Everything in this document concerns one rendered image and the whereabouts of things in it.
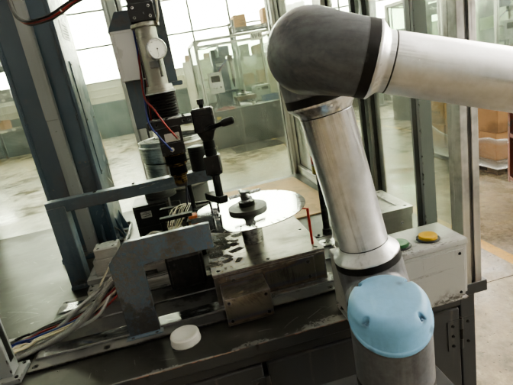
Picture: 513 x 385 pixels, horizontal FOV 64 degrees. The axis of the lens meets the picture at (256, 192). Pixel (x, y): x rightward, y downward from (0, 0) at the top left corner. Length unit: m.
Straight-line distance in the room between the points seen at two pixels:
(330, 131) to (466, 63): 0.21
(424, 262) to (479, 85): 0.51
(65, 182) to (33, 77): 0.38
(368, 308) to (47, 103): 1.30
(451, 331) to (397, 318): 0.59
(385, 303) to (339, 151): 0.23
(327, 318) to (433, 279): 0.25
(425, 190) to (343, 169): 0.48
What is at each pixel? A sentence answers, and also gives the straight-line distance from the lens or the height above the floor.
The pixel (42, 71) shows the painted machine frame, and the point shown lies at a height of 1.44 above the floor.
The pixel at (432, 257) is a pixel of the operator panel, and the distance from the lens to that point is 0.98.
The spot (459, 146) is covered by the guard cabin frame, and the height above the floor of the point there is 1.09.
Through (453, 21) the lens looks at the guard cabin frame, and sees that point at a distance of 0.98.
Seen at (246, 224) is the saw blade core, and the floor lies 0.95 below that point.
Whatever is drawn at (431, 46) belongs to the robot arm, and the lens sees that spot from 0.54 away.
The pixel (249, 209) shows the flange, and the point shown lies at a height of 0.96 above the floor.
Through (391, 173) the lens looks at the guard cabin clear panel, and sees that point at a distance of 1.34.
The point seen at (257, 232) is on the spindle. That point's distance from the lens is 1.18.
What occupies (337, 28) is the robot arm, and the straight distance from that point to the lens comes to 0.52.
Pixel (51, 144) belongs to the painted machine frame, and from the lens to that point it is 1.67.
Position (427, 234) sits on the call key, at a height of 0.91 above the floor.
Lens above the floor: 1.32
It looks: 16 degrees down
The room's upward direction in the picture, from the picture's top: 10 degrees counter-clockwise
